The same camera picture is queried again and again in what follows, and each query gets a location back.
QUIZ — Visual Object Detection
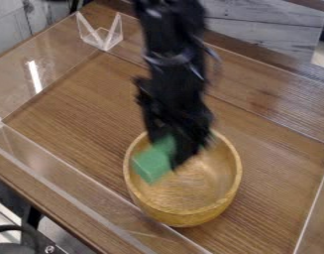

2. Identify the black metal table bracket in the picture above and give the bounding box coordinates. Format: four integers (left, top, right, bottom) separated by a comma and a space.
21, 206, 68, 254

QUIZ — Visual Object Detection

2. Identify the brown wooden bowl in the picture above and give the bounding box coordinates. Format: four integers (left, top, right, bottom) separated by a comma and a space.
123, 130, 243, 227

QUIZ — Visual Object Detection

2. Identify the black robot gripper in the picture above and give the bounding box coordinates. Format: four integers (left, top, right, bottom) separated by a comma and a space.
133, 50, 214, 170

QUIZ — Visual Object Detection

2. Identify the green rectangular block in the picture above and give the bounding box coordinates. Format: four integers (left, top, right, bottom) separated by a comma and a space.
131, 135, 176, 184

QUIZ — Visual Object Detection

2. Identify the clear acrylic tray wall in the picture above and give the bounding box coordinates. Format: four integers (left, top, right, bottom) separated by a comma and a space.
0, 118, 212, 254

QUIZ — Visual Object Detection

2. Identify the black cable under table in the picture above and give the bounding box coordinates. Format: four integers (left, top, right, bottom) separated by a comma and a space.
0, 224, 27, 236

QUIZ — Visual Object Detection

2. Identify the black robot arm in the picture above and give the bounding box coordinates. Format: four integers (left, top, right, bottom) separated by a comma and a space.
132, 0, 214, 168

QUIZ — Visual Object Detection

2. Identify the clear acrylic corner bracket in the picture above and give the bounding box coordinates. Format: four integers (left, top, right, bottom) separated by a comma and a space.
76, 12, 123, 52

